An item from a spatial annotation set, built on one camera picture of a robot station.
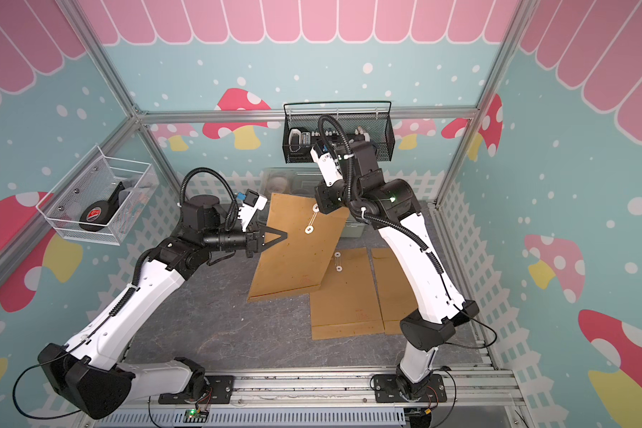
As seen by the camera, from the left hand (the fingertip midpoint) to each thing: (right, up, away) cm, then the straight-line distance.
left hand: (284, 240), depth 66 cm
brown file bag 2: (+18, -23, +27) cm, 40 cm away
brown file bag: (+4, -5, +1) cm, 7 cm away
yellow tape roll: (-8, +20, +35) cm, 41 cm away
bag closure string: (+6, +3, +3) cm, 7 cm away
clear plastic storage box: (+1, +20, +31) cm, 37 cm away
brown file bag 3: (+35, -23, +28) cm, 51 cm away
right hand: (+9, +13, -1) cm, 16 cm away
